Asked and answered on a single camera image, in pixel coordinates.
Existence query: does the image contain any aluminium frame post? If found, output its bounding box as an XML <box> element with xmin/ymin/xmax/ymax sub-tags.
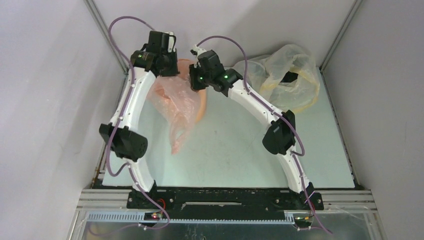
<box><xmin>83</xmin><ymin>0</ymin><xmax>128</xmax><ymax>74</ymax></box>
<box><xmin>319</xmin><ymin>0</ymin><xmax>364</xmax><ymax>73</ymax></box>

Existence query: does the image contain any pink plastic trash bag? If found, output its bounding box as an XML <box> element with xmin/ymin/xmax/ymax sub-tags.
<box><xmin>147</xmin><ymin>76</ymin><xmax>201</xmax><ymax>155</ymax></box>

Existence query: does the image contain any aluminium frame post left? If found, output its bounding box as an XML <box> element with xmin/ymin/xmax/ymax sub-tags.
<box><xmin>83</xmin><ymin>0</ymin><xmax>128</xmax><ymax>74</ymax></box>

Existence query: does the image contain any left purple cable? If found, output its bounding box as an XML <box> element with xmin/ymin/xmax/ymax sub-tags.
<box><xmin>105</xmin><ymin>15</ymin><xmax>171</xmax><ymax>231</ymax></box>

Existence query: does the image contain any aluminium frame post right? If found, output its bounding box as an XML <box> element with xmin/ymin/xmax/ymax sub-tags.
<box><xmin>319</xmin><ymin>0</ymin><xmax>364</xmax><ymax>73</ymax></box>

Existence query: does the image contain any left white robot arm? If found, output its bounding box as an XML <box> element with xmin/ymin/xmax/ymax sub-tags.
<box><xmin>99</xmin><ymin>30</ymin><xmax>179</xmax><ymax>208</ymax></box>

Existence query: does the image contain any black front mounting rail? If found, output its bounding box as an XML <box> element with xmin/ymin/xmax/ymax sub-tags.
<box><xmin>126</xmin><ymin>186</ymin><xmax>310</xmax><ymax>222</ymax></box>

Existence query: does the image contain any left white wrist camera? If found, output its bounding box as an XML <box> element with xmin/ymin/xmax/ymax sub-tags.
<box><xmin>165</xmin><ymin>31</ymin><xmax>177</xmax><ymax>53</ymax></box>

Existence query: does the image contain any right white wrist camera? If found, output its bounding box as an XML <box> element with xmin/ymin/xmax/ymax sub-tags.
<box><xmin>190</xmin><ymin>45</ymin><xmax>207</xmax><ymax>62</ymax></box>

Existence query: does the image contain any clear yellowish plastic bag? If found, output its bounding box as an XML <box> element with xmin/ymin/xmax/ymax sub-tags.
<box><xmin>246</xmin><ymin>44</ymin><xmax>321</xmax><ymax>113</ymax></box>

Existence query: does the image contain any orange plastic trash bin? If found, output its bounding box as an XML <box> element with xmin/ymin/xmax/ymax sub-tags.
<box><xmin>177</xmin><ymin>58</ymin><xmax>208</xmax><ymax>123</ymax></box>

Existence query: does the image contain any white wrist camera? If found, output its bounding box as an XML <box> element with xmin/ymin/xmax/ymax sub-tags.
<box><xmin>190</xmin><ymin>45</ymin><xmax>207</xmax><ymax>62</ymax></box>
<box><xmin>165</xmin><ymin>31</ymin><xmax>177</xmax><ymax>53</ymax></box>

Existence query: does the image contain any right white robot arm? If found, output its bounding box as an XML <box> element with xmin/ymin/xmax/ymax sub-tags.
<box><xmin>189</xmin><ymin>46</ymin><xmax>315</xmax><ymax>209</ymax></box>

